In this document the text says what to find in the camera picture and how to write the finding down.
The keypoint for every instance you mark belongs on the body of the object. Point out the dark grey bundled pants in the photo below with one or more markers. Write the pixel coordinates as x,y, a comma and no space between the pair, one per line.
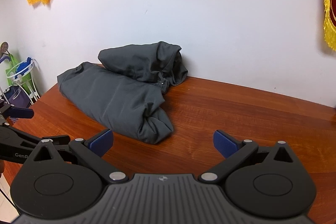
136,61

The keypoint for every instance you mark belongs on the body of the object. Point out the green bag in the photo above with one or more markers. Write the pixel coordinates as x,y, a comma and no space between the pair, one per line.
14,62

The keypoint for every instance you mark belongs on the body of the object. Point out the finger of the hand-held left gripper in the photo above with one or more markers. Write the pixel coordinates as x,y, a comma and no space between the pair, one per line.
18,134
22,113

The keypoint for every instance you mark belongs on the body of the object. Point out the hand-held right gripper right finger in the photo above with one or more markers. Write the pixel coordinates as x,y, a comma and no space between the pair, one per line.
224,144

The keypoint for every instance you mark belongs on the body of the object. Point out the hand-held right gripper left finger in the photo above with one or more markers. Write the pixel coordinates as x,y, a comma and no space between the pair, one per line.
101,141

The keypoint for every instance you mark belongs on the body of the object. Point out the dark grey jacket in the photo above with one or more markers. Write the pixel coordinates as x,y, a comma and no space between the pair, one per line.
113,103

